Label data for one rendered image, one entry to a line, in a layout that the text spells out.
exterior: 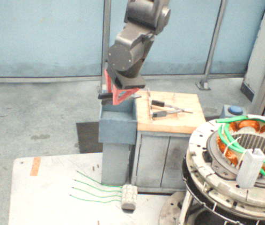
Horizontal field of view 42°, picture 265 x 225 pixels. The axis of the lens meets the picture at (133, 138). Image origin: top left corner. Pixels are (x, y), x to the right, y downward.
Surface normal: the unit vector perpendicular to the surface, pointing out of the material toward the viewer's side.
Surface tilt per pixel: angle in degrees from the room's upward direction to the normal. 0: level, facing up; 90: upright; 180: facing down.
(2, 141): 0
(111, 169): 90
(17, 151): 0
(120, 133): 90
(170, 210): 0
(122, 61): 91
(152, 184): 90
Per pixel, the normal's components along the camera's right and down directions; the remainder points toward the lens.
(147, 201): 0.09, -0.80
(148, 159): 0.02, 0.61
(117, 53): -0.42, 0.53
